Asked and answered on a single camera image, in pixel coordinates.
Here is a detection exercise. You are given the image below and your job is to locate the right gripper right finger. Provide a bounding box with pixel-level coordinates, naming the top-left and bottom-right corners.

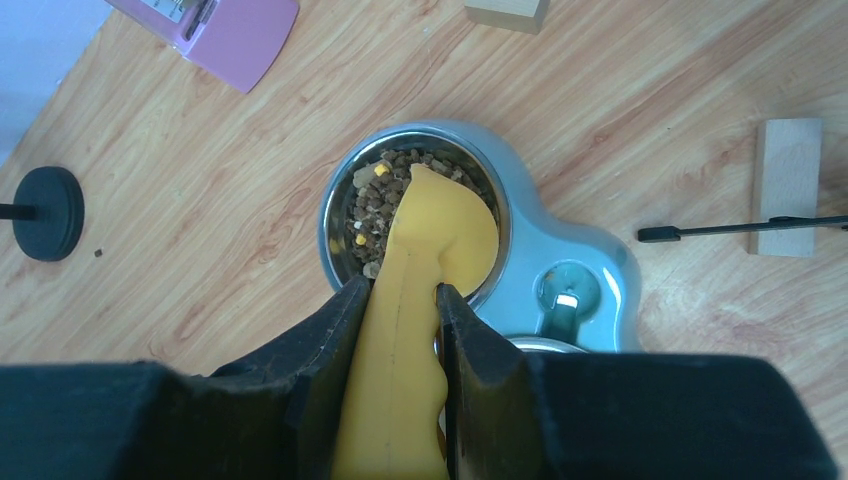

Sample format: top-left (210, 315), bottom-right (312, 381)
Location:
top-left (436, 284), bottom-right (838, 479)

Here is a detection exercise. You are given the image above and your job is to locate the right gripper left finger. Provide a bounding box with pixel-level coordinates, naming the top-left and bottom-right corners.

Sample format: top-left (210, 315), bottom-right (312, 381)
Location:
top-left (1, 276), bottom-right (370, 479)

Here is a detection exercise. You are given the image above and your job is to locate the yellow plastic scoop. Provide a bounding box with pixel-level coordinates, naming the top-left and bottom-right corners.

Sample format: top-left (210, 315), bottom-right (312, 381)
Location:
top-left (330, 164), bottom-right (499, 479)

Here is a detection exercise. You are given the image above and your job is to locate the grey double pet bowl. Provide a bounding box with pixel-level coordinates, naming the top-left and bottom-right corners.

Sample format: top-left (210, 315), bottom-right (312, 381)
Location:
top-left (317, 119), bottom-right (642, 352)

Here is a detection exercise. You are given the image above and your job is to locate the black mic boom stand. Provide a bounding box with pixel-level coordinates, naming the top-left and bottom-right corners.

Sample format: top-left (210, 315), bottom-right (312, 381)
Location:
top-left (636, 215), bottom-right (847, 243)

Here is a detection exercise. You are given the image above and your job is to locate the black microphone stand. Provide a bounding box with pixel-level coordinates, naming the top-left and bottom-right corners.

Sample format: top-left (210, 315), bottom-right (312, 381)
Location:
top-left (1, 166), bottom-right (85, 262)

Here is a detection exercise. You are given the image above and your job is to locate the pink metronome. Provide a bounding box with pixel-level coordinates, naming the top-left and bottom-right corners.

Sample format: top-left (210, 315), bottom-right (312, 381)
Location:
top-left (108, 0), bottom-right (299, 93)

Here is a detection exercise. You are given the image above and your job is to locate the wooden block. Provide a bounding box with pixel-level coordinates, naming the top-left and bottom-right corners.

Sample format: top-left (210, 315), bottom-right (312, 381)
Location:
top-left (464, 0), bottom-right (550, 35)
top-left (748, 118), bottom-right (823, 258)

